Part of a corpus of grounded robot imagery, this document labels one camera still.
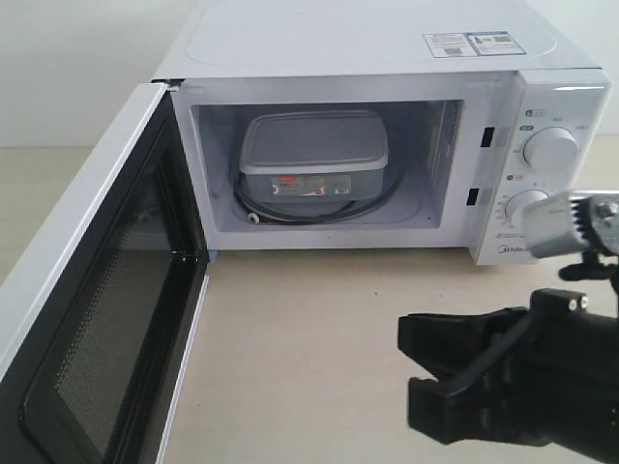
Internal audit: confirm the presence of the white microwave door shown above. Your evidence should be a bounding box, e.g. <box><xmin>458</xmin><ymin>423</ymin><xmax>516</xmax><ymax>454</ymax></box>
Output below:
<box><xmin>1</xmin><ymin>81</ymin><xmax>209</xmax><ymax>463</ymax></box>

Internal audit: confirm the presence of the lower white control knob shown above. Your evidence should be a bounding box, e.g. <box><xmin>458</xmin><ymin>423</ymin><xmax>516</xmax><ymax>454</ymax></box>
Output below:
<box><xmin>505</xmin><ymin>189</ymin><xmax>548</xmax><ymax>226</ymax></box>

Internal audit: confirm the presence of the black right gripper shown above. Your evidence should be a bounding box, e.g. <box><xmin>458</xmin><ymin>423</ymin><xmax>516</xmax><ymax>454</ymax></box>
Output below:
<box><xmin>398</xmin><ymin>288</ymin><xmax>618</xmax><ymax>463</ymax></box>

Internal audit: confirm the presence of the white plastic lidded container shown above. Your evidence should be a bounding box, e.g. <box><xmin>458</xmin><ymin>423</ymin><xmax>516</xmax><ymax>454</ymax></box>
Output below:
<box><xmin>239</xmin><ymin>110</ymin><xmax>389</xmax><ymax>203</ymax></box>

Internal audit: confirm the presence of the white microwave oven body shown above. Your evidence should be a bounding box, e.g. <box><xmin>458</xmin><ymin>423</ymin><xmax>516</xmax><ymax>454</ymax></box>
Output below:
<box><xmin>154</xmin><ymin>1</ymin><xmax>611</xmax><ymax>265</ymax></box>

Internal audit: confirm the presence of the black turntable roller ring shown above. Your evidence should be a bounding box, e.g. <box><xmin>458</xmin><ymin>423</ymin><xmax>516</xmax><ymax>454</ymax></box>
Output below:
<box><xmin>234</xmin><ymin>168</ymin><xmax>405</xmax><ymax>225</ymax></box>

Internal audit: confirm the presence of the glass turntable plate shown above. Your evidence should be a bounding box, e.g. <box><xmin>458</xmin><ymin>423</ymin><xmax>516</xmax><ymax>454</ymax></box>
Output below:
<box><xmin>229</xmin><ymin>168</ymin><xmax>403</xmax><ymax>226</ymax></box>

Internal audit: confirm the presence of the blue white warning sticker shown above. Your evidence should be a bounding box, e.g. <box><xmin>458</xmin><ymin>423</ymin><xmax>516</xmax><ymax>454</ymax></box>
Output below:
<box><xmin>423</xmin><ymin>31</ymin><xmax>526</xmax><ymax>59</ymax></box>

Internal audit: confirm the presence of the upper white control knob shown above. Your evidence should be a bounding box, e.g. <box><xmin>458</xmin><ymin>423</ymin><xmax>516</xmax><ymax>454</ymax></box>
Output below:
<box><xmin>523</xmin><ymin>127</ymin><xmax>578</xmax><ymax>172</ymax></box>

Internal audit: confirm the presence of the white control knob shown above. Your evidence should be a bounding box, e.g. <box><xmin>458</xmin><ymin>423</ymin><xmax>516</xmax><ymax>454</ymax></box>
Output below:
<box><xmin>523</xmin><ymin>127</ymin><xmax>578</xmax><ymax>172</ymax></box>
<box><xmin>505</xmin><ymin>189</ymin><xmax>548</xmax><ymax>226</ymax></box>

